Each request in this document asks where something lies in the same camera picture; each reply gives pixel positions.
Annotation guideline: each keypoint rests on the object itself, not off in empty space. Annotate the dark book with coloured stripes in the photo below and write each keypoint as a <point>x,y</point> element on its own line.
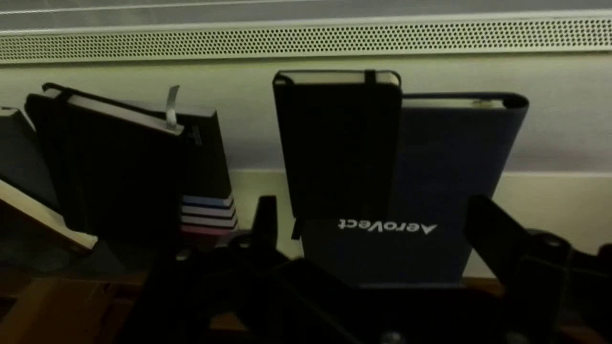
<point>207,173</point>

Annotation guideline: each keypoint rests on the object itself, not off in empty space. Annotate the white radiator cover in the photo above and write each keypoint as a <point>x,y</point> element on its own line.
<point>306,37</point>

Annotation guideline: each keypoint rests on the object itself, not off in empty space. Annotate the black notebook with ribbon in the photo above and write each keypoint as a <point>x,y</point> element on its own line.
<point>107,173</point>

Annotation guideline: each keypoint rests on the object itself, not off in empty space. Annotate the grey book with cream pages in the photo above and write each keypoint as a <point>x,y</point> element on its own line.
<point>29,192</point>

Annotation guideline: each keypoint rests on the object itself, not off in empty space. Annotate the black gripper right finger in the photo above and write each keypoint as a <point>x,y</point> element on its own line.
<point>498,240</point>

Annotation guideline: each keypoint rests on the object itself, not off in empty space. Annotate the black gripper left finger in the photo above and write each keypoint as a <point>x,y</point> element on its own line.
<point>266,223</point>

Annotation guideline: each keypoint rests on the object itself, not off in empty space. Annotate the small black elastic-band notebook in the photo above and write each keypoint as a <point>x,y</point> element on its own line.
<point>337,146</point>

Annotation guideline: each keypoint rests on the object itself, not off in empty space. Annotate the navy AeroVect notebook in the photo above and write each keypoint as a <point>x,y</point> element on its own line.
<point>440,184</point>

